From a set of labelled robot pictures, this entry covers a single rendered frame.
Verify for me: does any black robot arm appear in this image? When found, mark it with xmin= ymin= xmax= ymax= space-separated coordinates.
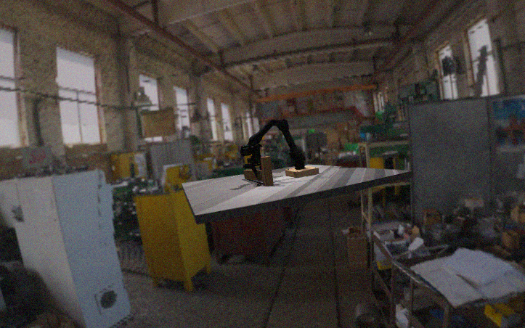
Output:
xmin=240 ymin=119 xmax=306 ymax=170

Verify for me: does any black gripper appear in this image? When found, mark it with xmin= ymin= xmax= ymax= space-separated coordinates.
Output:
xmin=243 ymin=154 xmax=261 ymax=178

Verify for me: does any dark brown wooden post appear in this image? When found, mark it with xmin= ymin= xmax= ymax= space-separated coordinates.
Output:
xmin=260 ymin=156 xmax=274 ymax=186

